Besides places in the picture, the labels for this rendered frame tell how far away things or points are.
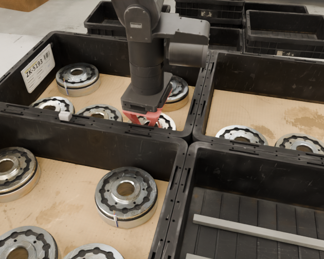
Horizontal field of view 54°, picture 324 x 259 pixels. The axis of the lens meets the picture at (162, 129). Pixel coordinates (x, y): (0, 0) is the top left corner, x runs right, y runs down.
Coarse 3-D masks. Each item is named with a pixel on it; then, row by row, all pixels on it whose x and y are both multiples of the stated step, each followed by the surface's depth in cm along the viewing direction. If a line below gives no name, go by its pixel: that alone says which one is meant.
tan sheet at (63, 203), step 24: (48, 168) 60; (72, 168) 60; (96, 168) 60; (48, 192) 56; (72, 192) 56; (0, 216) 52; (24, 216) 52; (48, 216) 52; (72, 216) 52; (96, 216) 52; (72, 240) 49; (96, 240) 49; (120, 240) 49; (144, 240) 49
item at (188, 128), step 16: (64, 32) 78; (32, 48) 72; (16, 64) 67; (208, 64) 68; (0, 80) 63; (32, 112) 56; (48, 112) 56; (192, 112) 56; (128, 128) 53; (144, 128) 53; (160, 128) 53; (192, 128) 53
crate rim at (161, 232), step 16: (0, 112) 56; (16, 112) 56; (80, 128) 53; (96, 128) 53; (112, 128) 53; (176, 144) 51; (176, 160) 48; (176, 176) 46; (176, 192) 44; (160, 224) 40; (160, 240) 40; (160, 256) 37
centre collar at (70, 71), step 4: (72, 68) 78; (76, 68) 78; (80, 68) 78; (84, 68) 78; (68, 72) 76; (72, 72) 78; (84, 72) 76; (68, 76) 75; (72, 76) 75; (76, 76) 75; (80, 76) 75; (84, 76) 76
